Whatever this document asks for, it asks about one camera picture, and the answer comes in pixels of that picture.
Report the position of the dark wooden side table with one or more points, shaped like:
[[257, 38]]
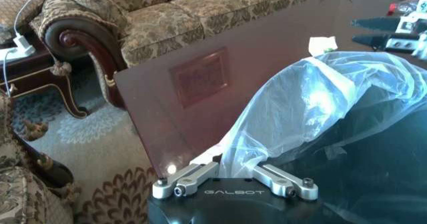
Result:
[[36, 71]]

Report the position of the white power strip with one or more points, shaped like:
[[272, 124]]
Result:
[[17, 52]]

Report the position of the crumpled white paper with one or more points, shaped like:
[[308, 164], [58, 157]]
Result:
[[321, 45]]

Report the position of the white charger plug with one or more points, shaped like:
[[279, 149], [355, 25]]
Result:
[[21, 42]]

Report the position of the beige sofa tassel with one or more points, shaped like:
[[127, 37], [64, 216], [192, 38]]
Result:
[[60, 67]]

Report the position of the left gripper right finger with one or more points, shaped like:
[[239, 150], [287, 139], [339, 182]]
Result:
[[287, 184]]

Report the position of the patterned brown fabric sofa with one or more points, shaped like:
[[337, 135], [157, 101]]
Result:
[[167, 24]]

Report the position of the black trash bin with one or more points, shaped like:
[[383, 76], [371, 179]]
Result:
[[393, 120]]

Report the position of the clear plastic bottle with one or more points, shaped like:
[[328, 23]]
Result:
[[403, 7]]

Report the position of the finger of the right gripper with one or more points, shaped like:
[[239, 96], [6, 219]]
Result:
[[373, 41], [376, 24]]

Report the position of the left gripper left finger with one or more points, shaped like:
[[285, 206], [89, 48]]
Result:
[[191, 176]]

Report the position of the patterned brown fabric armchair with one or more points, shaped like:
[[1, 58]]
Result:
[[20, 191]]

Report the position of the patterned beige floor rug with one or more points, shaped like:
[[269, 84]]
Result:
[[96, 149]]

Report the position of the translucent plastic bin bag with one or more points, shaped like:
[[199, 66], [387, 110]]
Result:
[[300, 104]]

